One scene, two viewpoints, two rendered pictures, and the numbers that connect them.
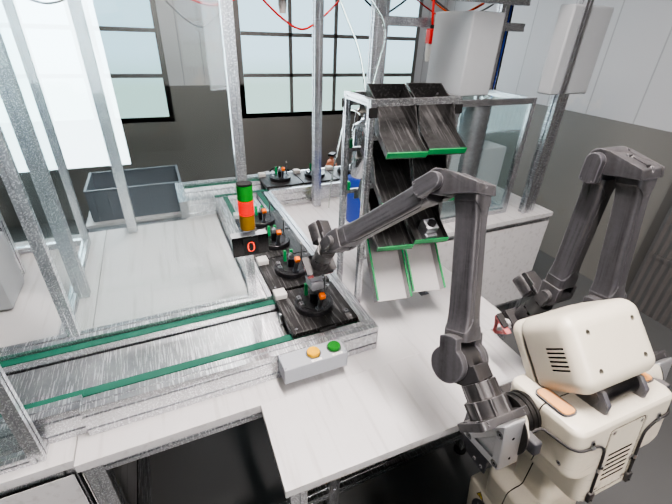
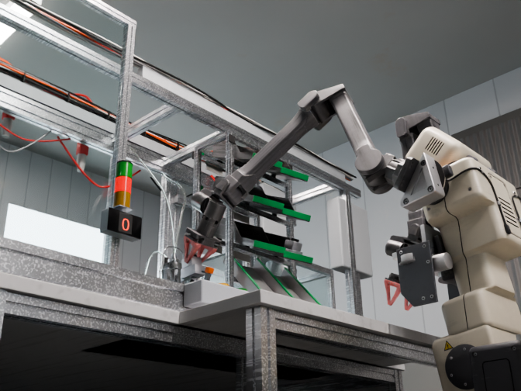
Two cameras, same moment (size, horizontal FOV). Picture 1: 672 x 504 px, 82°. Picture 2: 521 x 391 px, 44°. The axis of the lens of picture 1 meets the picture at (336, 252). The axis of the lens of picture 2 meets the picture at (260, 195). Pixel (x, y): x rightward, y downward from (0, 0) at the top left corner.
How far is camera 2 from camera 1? 1.65 m
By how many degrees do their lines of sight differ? 58
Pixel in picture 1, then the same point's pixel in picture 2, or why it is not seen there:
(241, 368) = (149, 280)
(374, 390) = not seen: hidden behind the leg
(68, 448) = not seen: outside the picture
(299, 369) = (215, 286)
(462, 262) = (350, 121)
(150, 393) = (60, 255)
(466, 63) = (264, 222)
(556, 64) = (339, 240)
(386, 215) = (279, 140)
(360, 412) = not seen: hidden behind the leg
